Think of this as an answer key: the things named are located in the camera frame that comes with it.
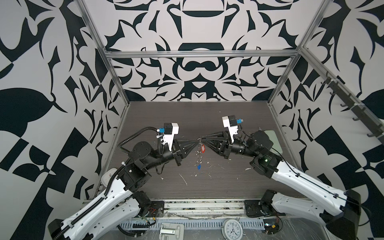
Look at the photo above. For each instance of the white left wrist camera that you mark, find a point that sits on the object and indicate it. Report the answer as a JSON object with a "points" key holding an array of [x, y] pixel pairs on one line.
{"points": [[167, 133]]}

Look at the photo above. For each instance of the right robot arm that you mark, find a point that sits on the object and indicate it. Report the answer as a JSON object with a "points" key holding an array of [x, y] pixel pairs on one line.
{"points": [[339, 211]]}

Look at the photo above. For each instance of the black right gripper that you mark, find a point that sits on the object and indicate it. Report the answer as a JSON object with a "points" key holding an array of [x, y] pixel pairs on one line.
{"points": [[226, 145]]}

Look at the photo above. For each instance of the white table clock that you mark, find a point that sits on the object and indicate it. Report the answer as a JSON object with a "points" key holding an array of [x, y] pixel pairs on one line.
{"points": [[232, 230]]}

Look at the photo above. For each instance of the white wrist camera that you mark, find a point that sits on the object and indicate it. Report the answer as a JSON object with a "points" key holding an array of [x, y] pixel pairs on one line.
{"points": [[167, 133], [232, 124]]}

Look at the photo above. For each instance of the black wall hook rail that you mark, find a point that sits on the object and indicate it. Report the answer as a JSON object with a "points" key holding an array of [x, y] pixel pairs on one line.
{"points": [[350, 102]]}

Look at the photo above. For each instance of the mint green glasses case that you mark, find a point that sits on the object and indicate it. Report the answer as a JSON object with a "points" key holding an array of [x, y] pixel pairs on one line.
{"points": [[276, 147]]}

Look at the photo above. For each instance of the small green circuit board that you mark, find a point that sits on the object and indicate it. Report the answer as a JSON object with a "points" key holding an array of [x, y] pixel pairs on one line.
{"points": [[272, 226]]}

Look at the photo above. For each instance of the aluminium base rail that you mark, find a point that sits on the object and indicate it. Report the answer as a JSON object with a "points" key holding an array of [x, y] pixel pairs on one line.
{"points": [[210, 205]]}

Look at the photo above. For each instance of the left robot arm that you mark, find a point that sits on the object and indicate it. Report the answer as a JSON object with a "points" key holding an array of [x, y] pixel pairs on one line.
{"points": [[122, 198]]}

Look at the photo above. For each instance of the white plastic hinge block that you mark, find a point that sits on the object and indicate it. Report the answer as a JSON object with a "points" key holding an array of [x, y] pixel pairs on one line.
{"points": [[171, 231]]}

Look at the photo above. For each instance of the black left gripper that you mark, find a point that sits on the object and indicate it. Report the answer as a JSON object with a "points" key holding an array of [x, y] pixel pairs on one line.
{"points": [[180, 150]]}

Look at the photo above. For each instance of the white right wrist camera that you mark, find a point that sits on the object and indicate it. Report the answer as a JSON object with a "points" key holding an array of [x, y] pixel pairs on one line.
{"points": [[232, 124]]}

